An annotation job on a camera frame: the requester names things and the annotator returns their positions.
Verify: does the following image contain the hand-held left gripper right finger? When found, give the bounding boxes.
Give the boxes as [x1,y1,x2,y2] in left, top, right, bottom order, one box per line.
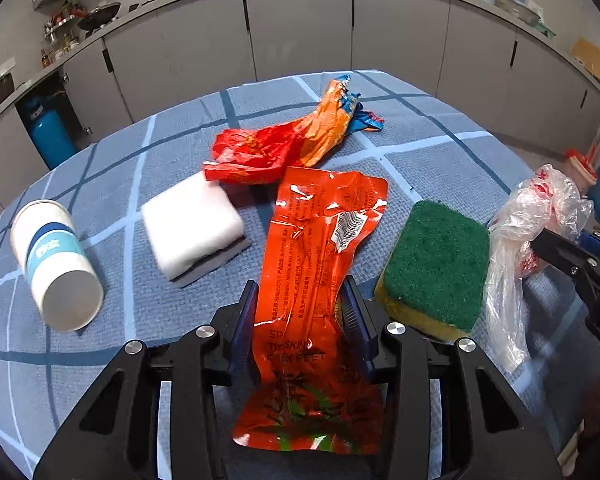
[342,276,566,480]

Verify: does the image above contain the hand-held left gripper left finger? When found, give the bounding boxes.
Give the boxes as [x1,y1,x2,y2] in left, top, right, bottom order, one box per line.
[32,280,261,480]

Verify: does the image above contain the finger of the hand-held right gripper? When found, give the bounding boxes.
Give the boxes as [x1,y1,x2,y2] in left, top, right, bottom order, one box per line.
[530,229,600,321]
[577,231,600,268]

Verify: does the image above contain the clear red-printed plastic bag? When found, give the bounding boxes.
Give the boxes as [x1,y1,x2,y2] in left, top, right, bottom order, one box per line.
[484,164,595,373]

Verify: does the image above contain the orange red food packet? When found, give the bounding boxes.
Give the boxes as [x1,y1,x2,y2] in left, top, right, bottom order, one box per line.
[231,165,390,456]

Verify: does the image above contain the white bucket with red bag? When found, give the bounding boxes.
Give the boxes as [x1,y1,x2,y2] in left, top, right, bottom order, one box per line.
[565,147,598,196]

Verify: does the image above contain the green yellow scouring sponge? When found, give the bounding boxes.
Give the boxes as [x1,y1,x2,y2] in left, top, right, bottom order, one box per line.
[374,200,491,345]

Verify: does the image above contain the white sponge block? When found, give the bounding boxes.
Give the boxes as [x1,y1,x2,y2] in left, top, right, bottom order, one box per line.
[141,171,252,288]

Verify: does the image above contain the crumpled red wrapper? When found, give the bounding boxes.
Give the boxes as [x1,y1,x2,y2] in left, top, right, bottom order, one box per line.
[201,122,311,186]

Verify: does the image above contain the blue checked tablecloth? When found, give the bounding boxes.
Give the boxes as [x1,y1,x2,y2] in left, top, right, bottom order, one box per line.
[0,70,600,480]

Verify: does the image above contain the orange blue snack wrapper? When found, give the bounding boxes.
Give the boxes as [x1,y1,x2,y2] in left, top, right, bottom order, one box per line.
[295,74,386,168]

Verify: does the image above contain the white paper cup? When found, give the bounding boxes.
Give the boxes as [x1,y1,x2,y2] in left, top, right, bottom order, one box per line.
[10,199,104,332]

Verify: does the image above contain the metal bowl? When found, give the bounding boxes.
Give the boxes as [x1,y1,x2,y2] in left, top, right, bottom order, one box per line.
[495,0,541,23]

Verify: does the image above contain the blue gas cylinder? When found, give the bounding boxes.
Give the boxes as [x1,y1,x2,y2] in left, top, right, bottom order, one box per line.
[22,95,78,171]

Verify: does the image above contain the grey kitchen base cabinets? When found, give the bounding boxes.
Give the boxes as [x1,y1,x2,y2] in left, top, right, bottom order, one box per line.
[0,0,600,221]

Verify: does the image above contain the black wok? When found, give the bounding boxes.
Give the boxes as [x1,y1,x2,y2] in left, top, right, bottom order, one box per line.
[77,2,122,31]

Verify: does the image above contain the metal spice rack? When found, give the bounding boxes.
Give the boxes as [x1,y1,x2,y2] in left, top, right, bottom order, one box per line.
[42,0,88,61]

